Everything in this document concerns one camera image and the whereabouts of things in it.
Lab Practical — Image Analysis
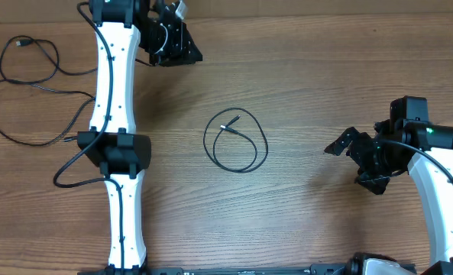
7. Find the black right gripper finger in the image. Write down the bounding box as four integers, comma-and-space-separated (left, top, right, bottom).
355, 172, 390, 195
324, 127, 361, 156

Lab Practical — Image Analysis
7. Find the black usb cable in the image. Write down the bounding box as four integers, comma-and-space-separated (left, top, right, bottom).
0, 57, 154, 147
0, 34, 99, 86
202, 107, 270, 174

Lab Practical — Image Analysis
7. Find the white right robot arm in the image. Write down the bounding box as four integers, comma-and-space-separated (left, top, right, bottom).
325, 96, 453, 274

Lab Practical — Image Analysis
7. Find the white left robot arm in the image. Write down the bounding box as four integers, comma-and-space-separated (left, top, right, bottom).
77, 1, 202, 274

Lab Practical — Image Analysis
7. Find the cardboard back wall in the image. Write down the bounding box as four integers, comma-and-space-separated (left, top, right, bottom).
0, 0, 453, 24

